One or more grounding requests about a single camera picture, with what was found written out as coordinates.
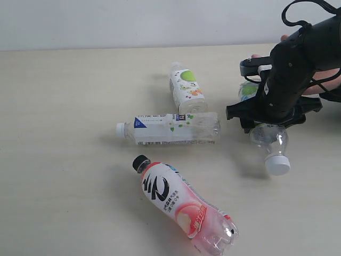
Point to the clear bottle with blue label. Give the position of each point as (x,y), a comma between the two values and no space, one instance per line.
(171,129)

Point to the white lime label bottle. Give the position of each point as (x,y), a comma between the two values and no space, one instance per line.
(272,140)

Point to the pink peach drink bottle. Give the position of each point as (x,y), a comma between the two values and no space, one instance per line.
(210,230)

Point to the bottle with green apple label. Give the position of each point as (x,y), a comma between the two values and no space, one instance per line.
(187,94)

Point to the person's open hand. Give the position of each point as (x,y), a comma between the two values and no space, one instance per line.
(322,77)

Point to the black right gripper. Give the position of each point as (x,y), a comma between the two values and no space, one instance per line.
(281,110)

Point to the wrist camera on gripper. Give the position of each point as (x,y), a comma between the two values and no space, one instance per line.
(249,67)

